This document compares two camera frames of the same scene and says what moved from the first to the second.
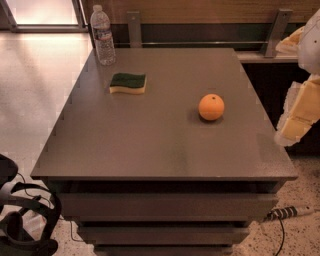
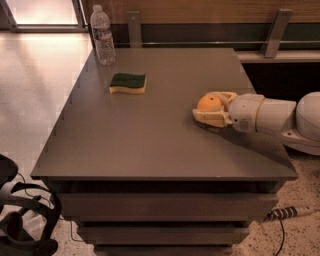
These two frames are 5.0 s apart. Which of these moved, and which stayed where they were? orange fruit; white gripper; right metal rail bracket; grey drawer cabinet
Moved: white gripper
Stayed: orange fruit; grey drawer cabinet; right metal rail bracket
